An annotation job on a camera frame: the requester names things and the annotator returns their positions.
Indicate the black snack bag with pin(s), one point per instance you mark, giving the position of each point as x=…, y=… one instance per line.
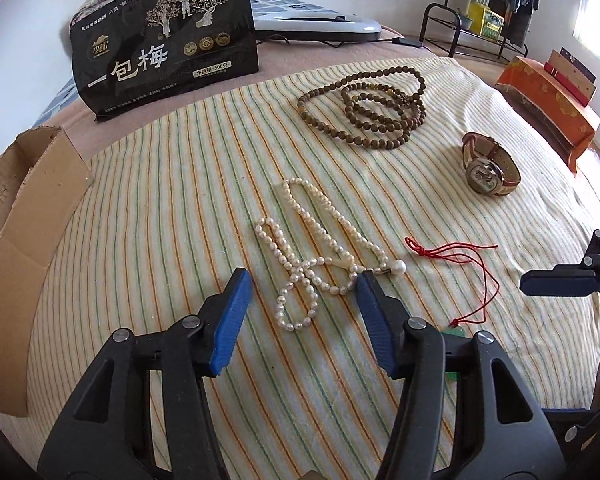
x=155, y=60

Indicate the yellow box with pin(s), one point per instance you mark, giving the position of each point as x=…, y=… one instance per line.
x=485, y=20

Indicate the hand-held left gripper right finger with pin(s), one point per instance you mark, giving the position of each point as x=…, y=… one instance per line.
x=375, y=320

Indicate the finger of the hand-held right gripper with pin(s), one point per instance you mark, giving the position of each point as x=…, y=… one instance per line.
x=580, y=425
x=555, y=282

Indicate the striped cloth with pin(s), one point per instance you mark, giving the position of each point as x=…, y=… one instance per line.
x=180, y=185

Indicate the silver flat device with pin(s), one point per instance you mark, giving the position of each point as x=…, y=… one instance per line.
x=320, y=25

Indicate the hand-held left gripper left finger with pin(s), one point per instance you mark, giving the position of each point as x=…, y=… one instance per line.
x=230, y=320

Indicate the tan and red folder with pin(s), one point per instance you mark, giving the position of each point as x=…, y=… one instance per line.
x=570, y=77

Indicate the cardboard box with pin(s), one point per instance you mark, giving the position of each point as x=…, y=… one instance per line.
x=10, y=260

